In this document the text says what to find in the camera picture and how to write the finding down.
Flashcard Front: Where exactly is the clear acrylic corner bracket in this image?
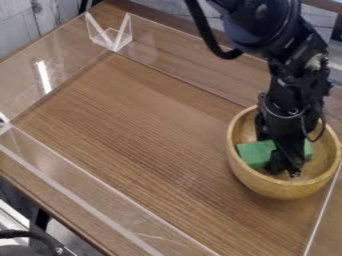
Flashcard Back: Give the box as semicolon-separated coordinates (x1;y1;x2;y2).
85;12;133;52

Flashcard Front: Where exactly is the black cable lower left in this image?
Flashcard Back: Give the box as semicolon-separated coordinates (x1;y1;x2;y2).
0;229;68;256

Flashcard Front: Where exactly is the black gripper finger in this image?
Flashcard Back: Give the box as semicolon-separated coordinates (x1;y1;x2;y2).
266;150;292;175
256;114;273;141

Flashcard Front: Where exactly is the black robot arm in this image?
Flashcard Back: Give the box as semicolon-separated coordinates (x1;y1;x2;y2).
207;0;332;177

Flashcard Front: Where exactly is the black metal table leg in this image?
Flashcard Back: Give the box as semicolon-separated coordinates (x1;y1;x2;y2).
34;208;51;231

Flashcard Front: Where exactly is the brown wooden bowl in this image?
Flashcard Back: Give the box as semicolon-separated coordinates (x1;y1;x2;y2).
226;106;342;200

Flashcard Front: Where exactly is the clear acrylic barrier wall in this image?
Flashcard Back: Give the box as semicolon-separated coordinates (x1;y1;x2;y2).
0;3;326;256

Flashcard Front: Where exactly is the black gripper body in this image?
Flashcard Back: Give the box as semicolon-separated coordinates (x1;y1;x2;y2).
257;93;324;177

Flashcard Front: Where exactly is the green rectangular block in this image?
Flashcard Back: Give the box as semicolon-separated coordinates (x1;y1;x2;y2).
235;138;316;170

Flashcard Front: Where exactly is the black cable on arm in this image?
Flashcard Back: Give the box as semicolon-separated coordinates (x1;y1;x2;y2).
183;0;246;61

